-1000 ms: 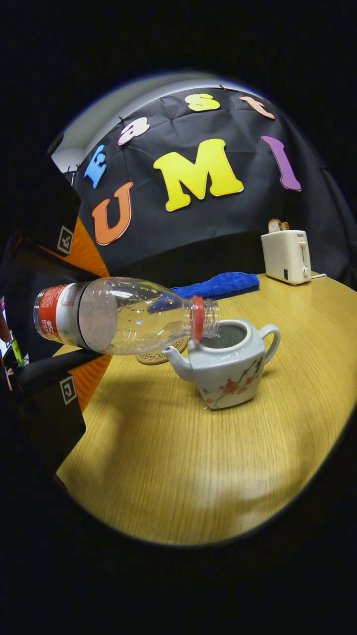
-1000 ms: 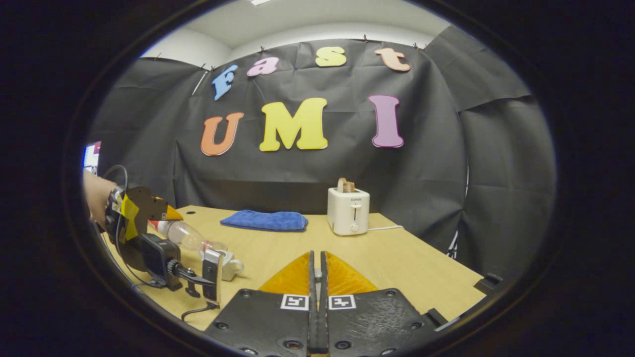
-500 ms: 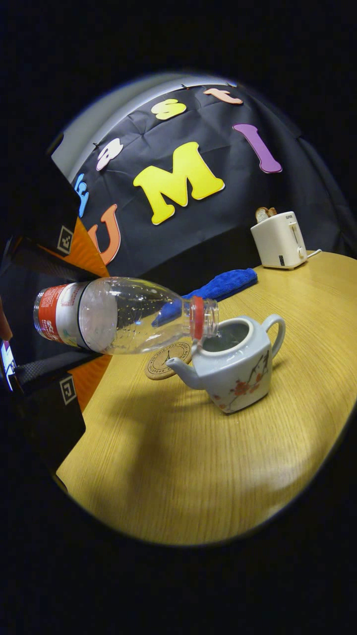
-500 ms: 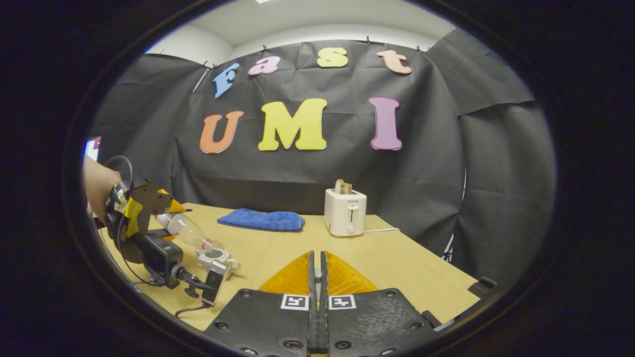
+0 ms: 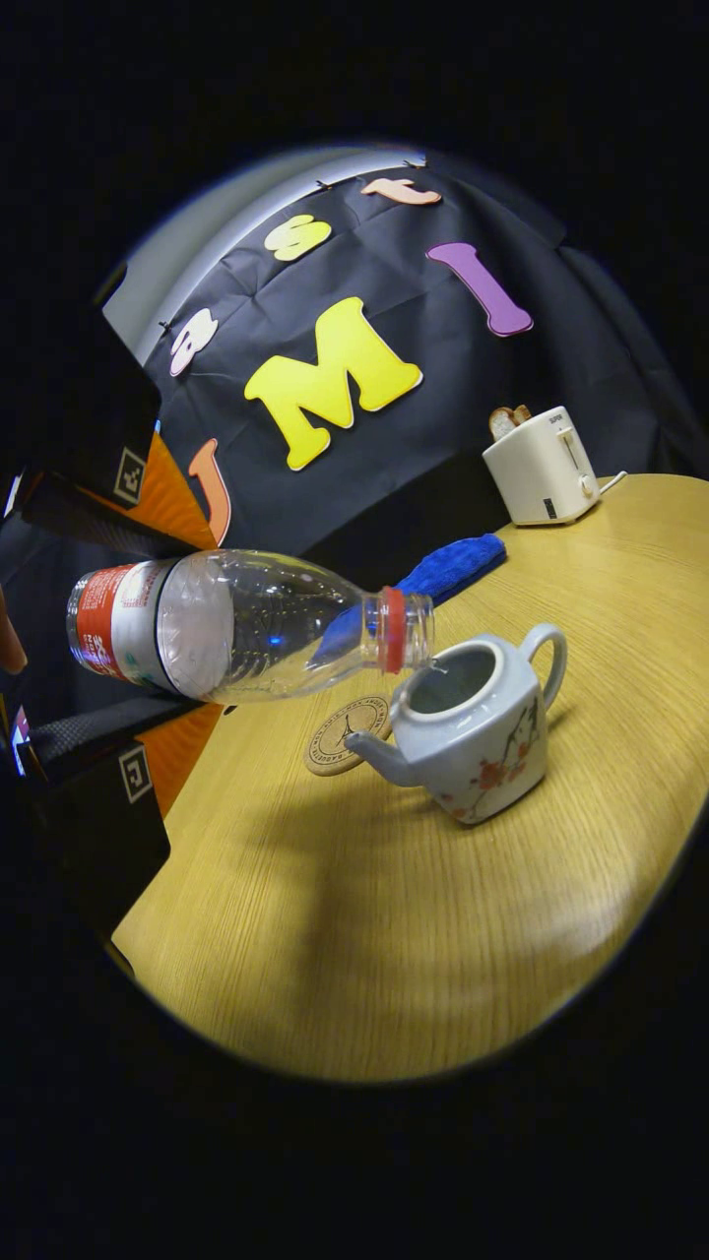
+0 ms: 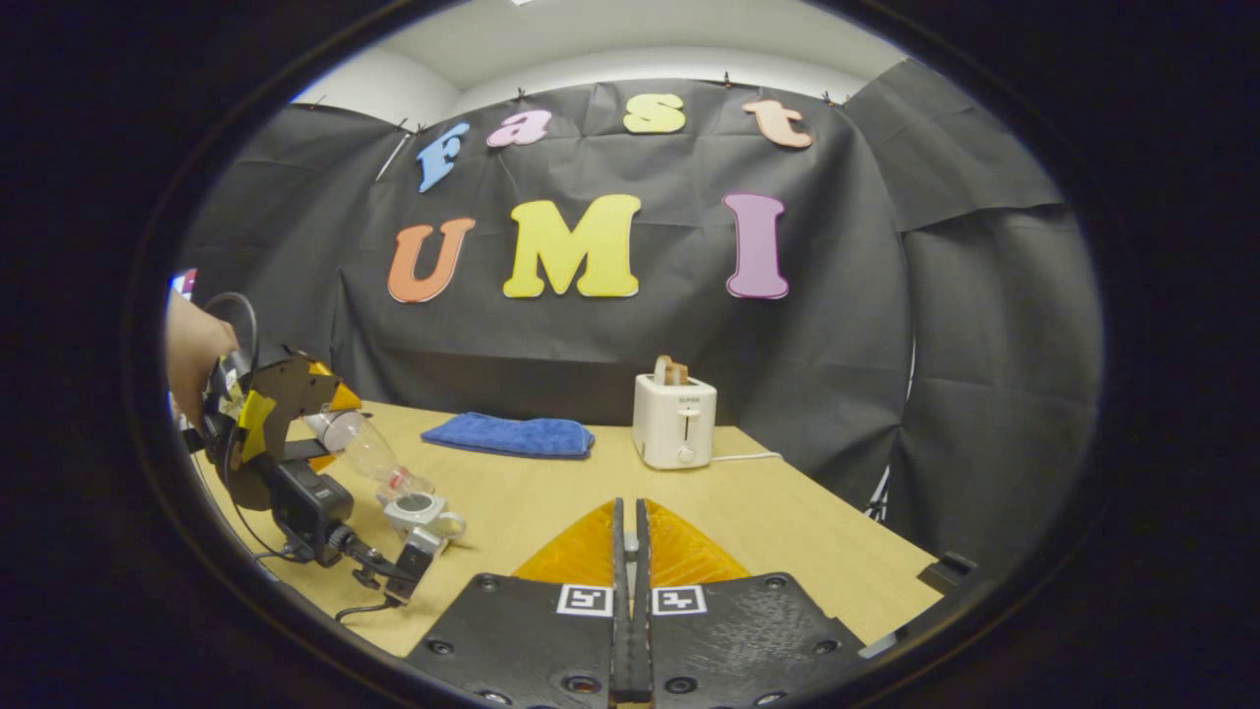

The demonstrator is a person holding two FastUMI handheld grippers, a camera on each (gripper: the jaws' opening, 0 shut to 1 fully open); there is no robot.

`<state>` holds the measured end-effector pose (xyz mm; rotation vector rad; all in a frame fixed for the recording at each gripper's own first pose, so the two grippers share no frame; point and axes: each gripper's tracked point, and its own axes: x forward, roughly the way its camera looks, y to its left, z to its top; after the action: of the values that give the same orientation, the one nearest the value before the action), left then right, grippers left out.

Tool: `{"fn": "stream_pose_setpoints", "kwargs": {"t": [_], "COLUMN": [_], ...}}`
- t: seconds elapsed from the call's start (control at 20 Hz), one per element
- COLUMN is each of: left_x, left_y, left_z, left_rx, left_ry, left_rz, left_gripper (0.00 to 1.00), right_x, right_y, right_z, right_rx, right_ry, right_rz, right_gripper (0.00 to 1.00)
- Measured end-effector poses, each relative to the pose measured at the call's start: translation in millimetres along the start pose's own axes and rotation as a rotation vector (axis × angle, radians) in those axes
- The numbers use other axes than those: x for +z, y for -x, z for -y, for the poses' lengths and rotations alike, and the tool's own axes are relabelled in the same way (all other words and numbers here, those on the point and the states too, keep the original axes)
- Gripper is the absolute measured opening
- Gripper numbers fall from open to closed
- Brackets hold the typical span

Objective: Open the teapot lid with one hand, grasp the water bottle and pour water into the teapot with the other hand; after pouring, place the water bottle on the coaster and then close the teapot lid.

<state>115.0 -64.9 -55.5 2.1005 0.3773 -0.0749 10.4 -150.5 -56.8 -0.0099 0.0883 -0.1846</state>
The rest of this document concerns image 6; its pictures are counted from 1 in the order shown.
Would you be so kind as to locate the clear plastic water bottle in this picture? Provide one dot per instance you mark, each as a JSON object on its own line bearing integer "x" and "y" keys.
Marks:
{"x": 364, "y": 448}

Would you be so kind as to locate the bread slice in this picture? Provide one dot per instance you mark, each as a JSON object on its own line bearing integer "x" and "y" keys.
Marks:
{"x": 671, "y": 370}

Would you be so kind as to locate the blue folded towel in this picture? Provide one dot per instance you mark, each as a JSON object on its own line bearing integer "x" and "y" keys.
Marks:
{"x": 512, "y": 435}

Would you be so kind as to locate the black backdrop cloth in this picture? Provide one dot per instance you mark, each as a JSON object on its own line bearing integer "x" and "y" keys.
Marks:
{"x": 689, "y": 335}

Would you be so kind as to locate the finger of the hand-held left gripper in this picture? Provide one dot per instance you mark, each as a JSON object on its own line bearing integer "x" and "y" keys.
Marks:
{"x": 290, "y": 384}
{"x": 313, "y": 460}

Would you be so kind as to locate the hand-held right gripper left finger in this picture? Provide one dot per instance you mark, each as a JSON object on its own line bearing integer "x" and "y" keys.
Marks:
{"x": 532, "y": 640}

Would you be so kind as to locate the white teacup lid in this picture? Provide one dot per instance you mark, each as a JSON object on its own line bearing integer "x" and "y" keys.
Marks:
{"x": 630, "y": 544}

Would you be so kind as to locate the white painted teacup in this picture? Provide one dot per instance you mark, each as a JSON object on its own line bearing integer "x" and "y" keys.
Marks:
{"x": 418, "y": 512}

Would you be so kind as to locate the white toaster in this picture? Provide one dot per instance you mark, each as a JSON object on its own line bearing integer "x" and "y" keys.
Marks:
{"x": 673, "y": 423}

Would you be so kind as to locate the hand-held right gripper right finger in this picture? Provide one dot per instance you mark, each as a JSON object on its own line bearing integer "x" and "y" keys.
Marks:
{"x": 738, "y": 640}

